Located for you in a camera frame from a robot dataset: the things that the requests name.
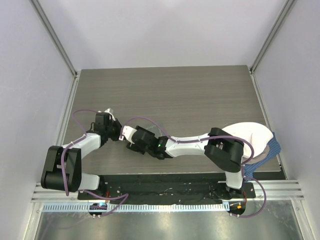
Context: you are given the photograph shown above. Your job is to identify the grey napkin white stitching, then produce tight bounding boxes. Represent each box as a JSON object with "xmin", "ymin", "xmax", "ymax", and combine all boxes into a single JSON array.
[{"xmin": 146, "ymin": 124, "xmax": 164, "ymax": 138}]

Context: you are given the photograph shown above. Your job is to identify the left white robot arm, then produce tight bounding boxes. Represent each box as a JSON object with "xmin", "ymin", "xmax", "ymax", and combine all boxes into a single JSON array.
[{"xmin": 40, "ymin": 108, "xmax": 122, "ymax": 200}]

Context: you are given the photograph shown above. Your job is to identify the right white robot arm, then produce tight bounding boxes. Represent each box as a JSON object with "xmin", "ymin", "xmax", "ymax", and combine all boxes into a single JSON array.
[{"xmin": 120, "ymin": 125, "xmax": 244, "ymax": 200}]

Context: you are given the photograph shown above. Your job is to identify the white folded cloth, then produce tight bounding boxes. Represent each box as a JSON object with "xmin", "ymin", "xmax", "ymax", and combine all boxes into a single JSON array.
[{"xmin": 222, "ymin": 122, "xmax": 274, "ymax": 163}]

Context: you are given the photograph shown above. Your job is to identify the beige folded cloth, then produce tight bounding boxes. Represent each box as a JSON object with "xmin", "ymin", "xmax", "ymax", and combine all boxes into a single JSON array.
[{"xmin": 251, "ymin": 145, "xmax": 270, "ymax": 164}]

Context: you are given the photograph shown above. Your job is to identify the blue checkered cloth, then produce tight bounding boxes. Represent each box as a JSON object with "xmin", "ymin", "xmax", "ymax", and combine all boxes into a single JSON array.
[{"xmin": 242, "ymin": 133, "xmax": 286, "ymax": 181}]

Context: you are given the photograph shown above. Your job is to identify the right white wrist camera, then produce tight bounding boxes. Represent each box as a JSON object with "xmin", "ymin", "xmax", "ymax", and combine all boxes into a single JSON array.
[{"xmin": 119, "ymin": 125, "xmax": 137, "ymax": 144}]

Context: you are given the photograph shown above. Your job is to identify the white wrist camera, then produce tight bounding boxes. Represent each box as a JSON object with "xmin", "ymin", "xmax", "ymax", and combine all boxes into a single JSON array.
[
  {"xmin": 119, "ymin": 125, "xmax": 137, "ymax": 144},
  {"xmin": 98, "ymin": 108, "xmax": 116, "ymax": 121}
]

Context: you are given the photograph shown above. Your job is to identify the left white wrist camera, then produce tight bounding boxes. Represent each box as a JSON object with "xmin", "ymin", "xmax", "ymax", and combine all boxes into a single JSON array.
[{"xmin": 98, "ymin": 108, "xmax": 116, "ymax": 121}]

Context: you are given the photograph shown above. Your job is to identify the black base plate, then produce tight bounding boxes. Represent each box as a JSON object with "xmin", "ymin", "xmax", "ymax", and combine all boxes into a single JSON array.
[{"xmin": 77, "ymin": 173, "xmax": 256, "ymax": 204}]

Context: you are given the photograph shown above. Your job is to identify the slotted cable duct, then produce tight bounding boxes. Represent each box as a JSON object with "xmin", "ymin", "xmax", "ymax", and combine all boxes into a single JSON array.
[{"xmin": 42, "ymin": 202, "xmax": 230, "ymax": 213}]

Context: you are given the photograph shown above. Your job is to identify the left aluminium frame post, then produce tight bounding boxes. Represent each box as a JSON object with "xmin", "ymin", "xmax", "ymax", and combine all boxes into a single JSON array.
[{"xmin": 29, "ymin": 0, "xmax": 77, "ymax": 78}]

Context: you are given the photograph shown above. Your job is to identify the aluminium frame post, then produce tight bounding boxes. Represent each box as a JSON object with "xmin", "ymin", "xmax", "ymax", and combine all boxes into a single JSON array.
[
  {"xmin": 29, "ymin": 0, "xmax": 77, "ymax": 78},
  {"xmin": 249, "ymin": 0, "xmax": 298, "ymax": 73}
]

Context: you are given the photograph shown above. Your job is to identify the right aluminium frame post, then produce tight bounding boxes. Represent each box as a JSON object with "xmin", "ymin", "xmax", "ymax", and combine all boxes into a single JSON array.
[{"xmin": 249, "ymin": 0, "xmax": 298, "ymax": 73}]

